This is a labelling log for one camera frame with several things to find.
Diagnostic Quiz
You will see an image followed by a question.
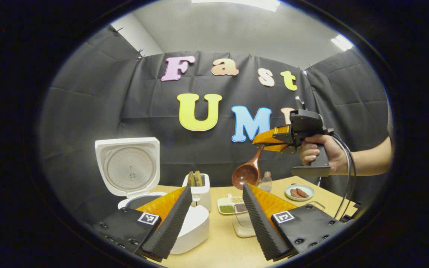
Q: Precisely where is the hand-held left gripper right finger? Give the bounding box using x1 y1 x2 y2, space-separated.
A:
242 182 349 261

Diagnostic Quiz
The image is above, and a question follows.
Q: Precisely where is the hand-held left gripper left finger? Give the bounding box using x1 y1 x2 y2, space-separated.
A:
92 185 193 261

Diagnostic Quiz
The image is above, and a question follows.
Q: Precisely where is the brown wooden spoon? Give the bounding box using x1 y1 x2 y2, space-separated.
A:
232 144 266 190

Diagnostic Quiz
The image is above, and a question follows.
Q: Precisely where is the white rice cooker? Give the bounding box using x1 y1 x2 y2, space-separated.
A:
95 137 210 255

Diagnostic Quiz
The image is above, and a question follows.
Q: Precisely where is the white divided dish of beans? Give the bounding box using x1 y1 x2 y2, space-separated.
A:
217 194 248 215

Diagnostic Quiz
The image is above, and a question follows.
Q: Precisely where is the clear plastic bottle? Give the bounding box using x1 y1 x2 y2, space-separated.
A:
258 171 273 192

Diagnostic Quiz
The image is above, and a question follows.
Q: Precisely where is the white toaster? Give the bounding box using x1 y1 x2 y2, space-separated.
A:
182 173 212 213

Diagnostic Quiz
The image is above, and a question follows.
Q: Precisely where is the light green plate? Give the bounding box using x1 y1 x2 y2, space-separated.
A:
285 184 315 201

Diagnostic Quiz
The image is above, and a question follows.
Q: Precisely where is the small ceiling light panel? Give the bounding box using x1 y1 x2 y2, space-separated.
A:
331 35 353 51

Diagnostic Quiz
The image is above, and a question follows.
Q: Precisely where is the large ceiling light panel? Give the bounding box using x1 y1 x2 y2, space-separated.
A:
192 0 280 12

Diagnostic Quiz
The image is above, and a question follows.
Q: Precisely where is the black backdrop cloth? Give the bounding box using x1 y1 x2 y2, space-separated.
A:
39 26 392 224

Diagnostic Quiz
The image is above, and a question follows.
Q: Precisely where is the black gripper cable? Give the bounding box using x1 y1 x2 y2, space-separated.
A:
332 134 357 221

